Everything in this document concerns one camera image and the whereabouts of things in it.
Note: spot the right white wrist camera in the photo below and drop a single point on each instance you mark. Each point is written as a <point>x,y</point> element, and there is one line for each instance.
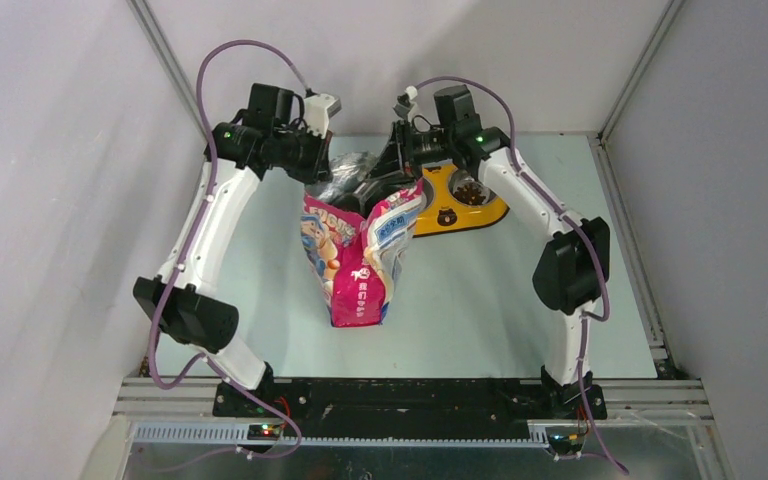
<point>406,107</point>

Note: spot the brown kibble pet food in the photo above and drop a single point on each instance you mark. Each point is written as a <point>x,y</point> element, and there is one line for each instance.
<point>472,194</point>

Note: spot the yellow double pet bowl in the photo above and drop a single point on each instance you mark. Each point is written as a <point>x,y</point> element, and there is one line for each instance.
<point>441,213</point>

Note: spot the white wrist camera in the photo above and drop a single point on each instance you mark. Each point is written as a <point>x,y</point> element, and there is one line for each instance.
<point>319,109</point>
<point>406,107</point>

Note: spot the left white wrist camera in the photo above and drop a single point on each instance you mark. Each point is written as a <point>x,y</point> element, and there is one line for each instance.
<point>319,109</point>

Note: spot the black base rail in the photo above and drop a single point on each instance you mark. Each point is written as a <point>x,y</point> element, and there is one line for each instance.
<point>473,409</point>

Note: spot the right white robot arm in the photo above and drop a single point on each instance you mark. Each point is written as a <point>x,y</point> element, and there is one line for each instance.
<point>571,275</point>

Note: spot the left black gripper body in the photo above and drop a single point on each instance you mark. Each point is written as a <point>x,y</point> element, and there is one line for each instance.
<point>302,152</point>

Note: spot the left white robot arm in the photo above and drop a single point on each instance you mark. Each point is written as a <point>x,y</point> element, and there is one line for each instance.
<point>278,129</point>

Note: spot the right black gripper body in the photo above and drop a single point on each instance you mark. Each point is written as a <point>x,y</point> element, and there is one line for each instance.
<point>406,145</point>

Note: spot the cat food bag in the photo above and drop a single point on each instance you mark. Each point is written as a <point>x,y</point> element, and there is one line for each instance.
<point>355,230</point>

